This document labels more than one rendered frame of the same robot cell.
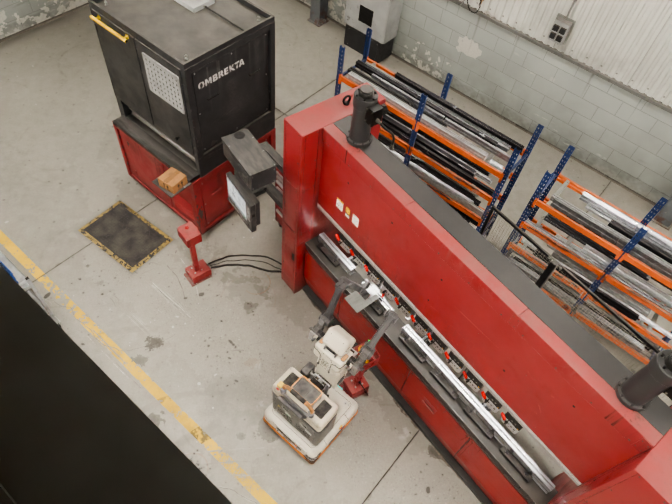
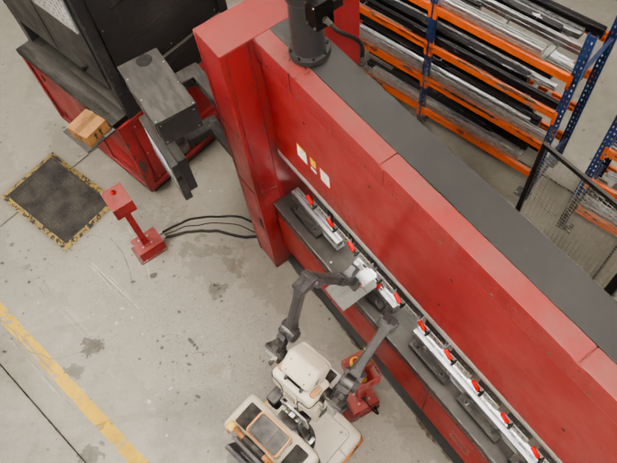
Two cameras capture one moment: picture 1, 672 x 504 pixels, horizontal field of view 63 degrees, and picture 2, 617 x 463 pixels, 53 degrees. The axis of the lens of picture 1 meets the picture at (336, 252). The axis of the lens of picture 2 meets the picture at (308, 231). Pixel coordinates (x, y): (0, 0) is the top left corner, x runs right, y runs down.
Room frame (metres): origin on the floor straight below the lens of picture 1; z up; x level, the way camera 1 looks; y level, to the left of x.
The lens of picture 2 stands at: (1.08, -0.52, 4.44)
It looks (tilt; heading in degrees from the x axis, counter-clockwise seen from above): 61 degrees down; 16
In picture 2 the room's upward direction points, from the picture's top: 9 degrees counter-clockwise
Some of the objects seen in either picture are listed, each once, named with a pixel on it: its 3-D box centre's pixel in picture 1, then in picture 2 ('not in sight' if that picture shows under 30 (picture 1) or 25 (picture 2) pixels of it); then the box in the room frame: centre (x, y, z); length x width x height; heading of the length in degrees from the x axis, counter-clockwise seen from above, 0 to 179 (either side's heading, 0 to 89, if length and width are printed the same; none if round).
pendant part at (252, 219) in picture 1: (244, 200); (171, 155); (3.13, 0.87, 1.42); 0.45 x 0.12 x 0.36; 41
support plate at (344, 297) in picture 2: (361, 298); (351, 287); (2.58, -0.29, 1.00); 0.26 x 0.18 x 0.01; 135
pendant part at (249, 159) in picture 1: (250, 185); (175, 132); (3.23, 0.84, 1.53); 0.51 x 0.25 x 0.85; 41
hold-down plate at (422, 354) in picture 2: (412, 348); (429, 361); (2.22, -0.78, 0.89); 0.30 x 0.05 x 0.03; 45
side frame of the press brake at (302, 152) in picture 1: (325, 201); (297, 142); (3.50, 0.17, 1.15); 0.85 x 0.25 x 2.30; 135
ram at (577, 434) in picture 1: (444, 298); (463, 305); (2.22, -0.85, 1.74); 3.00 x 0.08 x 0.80; 45
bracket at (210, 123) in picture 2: (268, 198); (214, 144); (3.41, 0.72, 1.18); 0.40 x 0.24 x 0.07; 45
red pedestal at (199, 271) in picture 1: (193, 253); (133, 223); (3.16, 1.46, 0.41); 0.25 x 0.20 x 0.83; 135
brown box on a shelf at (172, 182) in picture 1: (170, 179); (86, 126); (3.58, 1.73, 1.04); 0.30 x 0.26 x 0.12; 57
